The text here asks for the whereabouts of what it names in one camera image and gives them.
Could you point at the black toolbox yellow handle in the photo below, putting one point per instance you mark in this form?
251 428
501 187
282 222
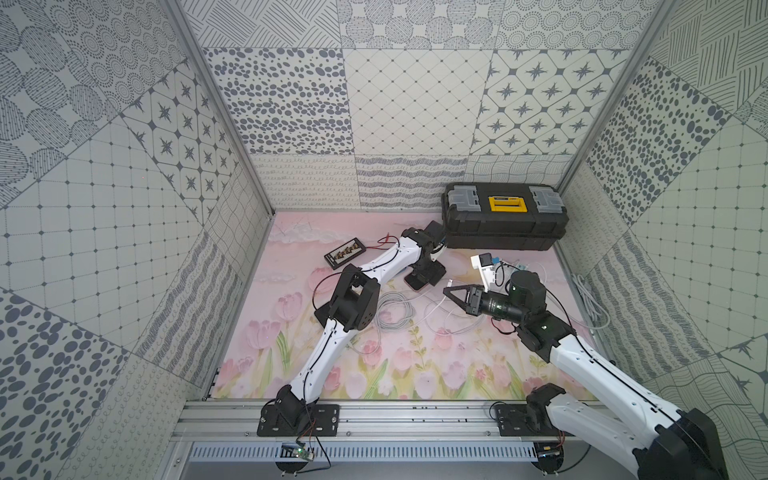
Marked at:
503 216

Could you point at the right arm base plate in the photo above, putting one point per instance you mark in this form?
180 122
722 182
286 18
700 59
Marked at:
528 420

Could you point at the white teal charger adapters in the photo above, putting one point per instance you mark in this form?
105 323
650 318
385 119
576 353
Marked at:
534 266

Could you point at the black charging board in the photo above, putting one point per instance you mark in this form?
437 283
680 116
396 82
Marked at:
345 253

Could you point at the red banana plug lead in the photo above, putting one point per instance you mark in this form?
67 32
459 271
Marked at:
383 243

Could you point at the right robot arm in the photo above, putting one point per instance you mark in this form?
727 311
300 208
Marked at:
685 445

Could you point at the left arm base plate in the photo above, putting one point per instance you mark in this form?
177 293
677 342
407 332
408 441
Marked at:
320 420

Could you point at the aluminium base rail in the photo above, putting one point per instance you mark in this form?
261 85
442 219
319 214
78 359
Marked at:
420 421

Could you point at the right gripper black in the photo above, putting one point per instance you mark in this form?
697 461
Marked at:
472 304

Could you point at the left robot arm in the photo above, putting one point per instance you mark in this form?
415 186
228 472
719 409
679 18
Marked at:
351 308

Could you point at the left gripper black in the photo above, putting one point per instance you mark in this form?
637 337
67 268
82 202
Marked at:
422 276

